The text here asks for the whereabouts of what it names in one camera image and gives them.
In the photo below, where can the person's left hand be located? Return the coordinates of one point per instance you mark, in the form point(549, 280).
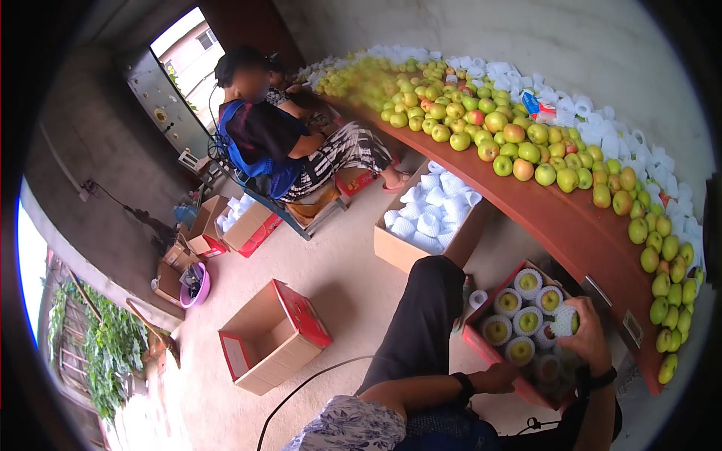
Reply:
point(493, 379)

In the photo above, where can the person's right hand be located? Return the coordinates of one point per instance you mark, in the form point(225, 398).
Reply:
point(592, 344)

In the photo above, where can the person's left fingers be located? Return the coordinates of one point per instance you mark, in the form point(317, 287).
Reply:
point(509, 380)

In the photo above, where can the person's right fingers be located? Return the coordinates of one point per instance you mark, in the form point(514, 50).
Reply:
point(584, 313)

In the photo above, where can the single foam-netted green apple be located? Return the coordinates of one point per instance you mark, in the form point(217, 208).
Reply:
point(564, 321)

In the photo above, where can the black wrist band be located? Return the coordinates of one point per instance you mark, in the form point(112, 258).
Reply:
point(465, 386)
point(598, 380)

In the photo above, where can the group of netted apples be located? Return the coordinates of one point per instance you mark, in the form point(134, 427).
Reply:
point(528, 321)

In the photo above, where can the white foam net roll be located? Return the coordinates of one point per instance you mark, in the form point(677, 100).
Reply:
point(478, 299)

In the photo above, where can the person's legs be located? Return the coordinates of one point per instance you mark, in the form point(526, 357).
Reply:
point(417, 327)

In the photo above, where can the long brown wooden table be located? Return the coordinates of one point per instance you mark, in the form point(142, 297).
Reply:
point(536, 214)

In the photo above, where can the person's body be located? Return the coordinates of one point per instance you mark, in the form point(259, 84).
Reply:
point(349, 428)

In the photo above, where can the large brown carton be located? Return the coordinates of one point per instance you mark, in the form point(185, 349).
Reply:
point(397, 253)

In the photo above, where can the pile of white foam nets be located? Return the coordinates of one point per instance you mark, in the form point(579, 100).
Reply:
point(434, 214)
point(609, 141)
point(234, 214)

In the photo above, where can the pile of loose green apples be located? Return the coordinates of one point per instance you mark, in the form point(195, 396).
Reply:
point(507, 135)

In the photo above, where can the blue and red packet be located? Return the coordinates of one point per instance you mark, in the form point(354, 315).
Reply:
point(533, 107)

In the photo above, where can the empty open red-flapped carton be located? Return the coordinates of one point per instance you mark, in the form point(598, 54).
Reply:
point(271, 344)

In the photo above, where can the flat red carton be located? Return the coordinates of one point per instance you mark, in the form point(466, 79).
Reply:
point(355, 180)

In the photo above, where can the blue metal chair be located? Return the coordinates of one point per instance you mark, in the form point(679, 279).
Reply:
point(293, 217)

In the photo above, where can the brown carton with red side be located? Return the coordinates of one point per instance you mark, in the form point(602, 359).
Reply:
point(254, 231)

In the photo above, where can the purple plastic basin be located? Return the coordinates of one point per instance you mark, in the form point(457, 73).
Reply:
point(200, 293)

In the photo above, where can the small open brown carton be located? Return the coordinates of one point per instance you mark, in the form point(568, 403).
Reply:
point(203, 228)

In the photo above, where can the stack of brown cartons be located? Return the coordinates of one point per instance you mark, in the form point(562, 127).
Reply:
point(169, 276)

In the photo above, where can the green leafy plants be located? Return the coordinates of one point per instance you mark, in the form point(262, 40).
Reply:
point(107, 344)

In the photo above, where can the grey metal door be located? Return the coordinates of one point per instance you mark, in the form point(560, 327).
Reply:
point(163, 107)

